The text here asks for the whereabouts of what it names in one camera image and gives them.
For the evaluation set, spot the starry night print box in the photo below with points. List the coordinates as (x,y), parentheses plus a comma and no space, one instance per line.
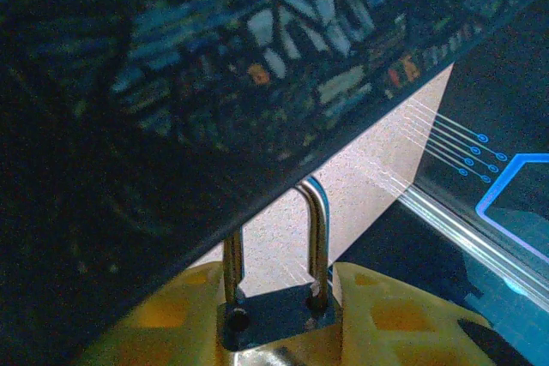
(214,83)

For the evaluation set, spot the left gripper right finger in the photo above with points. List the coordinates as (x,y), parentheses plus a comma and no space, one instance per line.
(407,331)

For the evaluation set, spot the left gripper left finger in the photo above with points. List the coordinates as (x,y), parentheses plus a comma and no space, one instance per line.
(171,331)

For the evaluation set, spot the small silver padlock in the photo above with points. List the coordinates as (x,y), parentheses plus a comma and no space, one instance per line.
(274,323)

